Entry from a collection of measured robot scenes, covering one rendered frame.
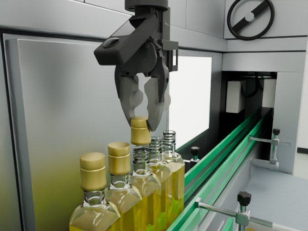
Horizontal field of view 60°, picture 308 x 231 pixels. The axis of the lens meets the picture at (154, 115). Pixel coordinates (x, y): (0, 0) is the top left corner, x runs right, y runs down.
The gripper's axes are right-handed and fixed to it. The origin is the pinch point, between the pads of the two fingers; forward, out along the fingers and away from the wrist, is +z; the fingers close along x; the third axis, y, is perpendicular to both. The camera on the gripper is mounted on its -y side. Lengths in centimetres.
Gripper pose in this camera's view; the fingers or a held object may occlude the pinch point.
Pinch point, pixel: (140, 123)
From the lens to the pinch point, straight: 45.8
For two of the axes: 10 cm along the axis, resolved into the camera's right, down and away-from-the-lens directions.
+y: 5.1, -1.7, 8.4
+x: -8.6, -1.0, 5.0
